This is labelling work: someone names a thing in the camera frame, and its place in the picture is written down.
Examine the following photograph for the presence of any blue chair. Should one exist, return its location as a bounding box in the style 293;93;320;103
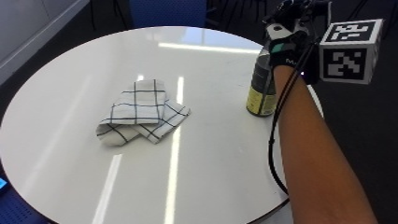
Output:
127;0;210;30

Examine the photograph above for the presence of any white checked cloth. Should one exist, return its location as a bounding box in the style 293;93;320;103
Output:
95;78;194;147

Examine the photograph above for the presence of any blue seat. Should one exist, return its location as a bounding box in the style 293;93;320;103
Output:
0;176;58;224

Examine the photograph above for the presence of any black cable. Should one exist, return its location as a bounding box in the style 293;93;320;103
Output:
268;36;324;196

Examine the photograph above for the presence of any dark bottle with yellow label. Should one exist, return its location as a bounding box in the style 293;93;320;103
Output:
245;47;279;119

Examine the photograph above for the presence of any white marker cube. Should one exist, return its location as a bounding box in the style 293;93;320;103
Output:
317;18;387;86

